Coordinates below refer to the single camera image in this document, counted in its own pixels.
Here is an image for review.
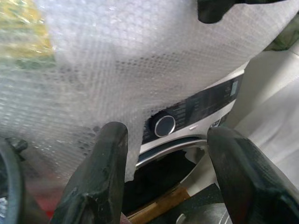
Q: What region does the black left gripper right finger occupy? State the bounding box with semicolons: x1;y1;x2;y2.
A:
206;127;299;224

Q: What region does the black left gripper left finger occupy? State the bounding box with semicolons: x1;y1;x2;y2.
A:
51;121;129;224

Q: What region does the white washer with control panel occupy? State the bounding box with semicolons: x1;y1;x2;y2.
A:
123;63;247;224

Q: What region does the black glass chrome-rimmed washer door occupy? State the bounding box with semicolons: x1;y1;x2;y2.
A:
122;137;211;214

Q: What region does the brown wooden plank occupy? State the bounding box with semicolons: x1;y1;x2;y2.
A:
126;186;191;221

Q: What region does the white crumpled sheet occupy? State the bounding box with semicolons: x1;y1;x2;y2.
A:
233;50;299;185

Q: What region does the round chrome control knob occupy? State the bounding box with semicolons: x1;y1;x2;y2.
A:
154;115;176;138

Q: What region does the clear bubble wrap sheet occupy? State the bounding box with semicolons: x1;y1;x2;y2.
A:
0;0;299;185

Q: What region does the yellow tape patch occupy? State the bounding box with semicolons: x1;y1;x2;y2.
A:
0;0;56;61

